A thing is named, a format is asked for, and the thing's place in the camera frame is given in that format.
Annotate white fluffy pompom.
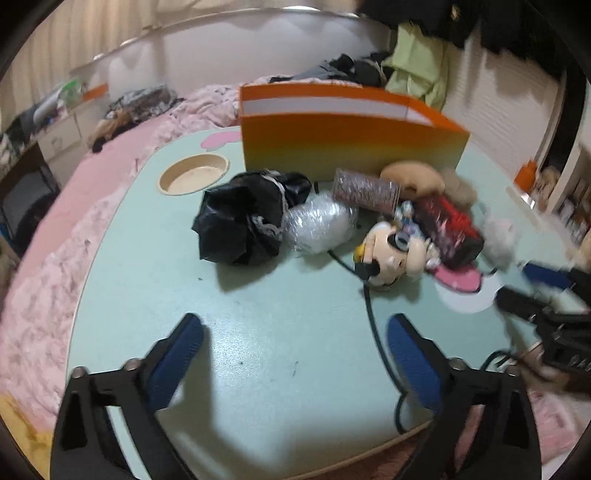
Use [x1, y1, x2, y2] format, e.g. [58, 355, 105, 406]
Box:
[480, 217, 518, 268]

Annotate pile of dark clothes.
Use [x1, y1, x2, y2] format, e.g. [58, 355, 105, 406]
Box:
[268, 52, 393, 88]

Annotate black plastic bag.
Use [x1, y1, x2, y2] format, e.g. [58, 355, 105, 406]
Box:
[191, 170, 314, 267]

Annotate yellow cloth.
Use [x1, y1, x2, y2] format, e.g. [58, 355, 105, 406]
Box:
[0, 394, 54, 480]

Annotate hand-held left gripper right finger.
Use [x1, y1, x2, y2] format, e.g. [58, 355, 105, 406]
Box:
[387, 314, 542, 480]

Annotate orange cardboard box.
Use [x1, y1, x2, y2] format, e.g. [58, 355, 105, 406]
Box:
[239, 79, 471, 181]

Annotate black and white patterned cloth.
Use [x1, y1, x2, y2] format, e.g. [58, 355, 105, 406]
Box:
[107, 85, 185, 118]

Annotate white shelf unit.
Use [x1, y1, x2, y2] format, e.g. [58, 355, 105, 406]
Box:
[531, 138, 591, 250]

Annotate black box under desk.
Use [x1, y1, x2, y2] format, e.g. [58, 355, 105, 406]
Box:
[0, 159, 61, 257]

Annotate white desk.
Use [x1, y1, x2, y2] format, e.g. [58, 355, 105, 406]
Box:
[0, 99, 100, 176]

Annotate big-eyed cartoon figure toy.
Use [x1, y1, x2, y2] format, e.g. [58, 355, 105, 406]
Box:
[353, 203, 439, 291]

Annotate cartoon printed lap table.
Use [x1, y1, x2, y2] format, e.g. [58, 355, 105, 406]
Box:
[0, 85, 591, 480]

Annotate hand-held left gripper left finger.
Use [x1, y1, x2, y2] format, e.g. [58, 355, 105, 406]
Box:
[50, 313, 205, 480]

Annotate clear plastic wrap ball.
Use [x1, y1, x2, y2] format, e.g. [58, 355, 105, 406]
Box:
[281, 191, 360, 257]

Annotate person's right forearm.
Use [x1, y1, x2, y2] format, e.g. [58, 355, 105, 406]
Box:
[512, 355, 591, 398]

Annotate person's brown fluffy clothing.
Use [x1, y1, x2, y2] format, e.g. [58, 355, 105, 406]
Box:
[286, 429, 462, 480]

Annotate light green hanging garment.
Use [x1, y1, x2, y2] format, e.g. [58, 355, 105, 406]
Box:
[383, 21, 455, 112]

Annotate black and red packet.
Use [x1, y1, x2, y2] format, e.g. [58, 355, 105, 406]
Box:
[411, 194, 485, 268]

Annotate brown plush on bed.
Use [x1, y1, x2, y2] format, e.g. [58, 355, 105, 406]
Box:
[88, 117, 139, 153]

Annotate black cable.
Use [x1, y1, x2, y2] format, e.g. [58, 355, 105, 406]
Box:
[323, 249, 520, 435]

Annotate black hanging garments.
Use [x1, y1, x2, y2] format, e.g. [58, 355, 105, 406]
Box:
[358, 0, 573, 70]

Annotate brown plush toy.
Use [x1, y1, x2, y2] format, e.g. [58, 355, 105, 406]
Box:
[379, 159, 446, 197]

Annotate dark brown snack packet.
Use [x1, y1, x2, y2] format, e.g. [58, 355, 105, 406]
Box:
[332, 167, 400, 215]

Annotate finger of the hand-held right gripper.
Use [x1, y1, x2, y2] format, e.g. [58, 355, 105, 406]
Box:
[495, 286, 555, 324]
[524, 261, 591, 296]

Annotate beige fluffy pompom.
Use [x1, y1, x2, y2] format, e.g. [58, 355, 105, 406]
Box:
[441, 168, 478, 208]

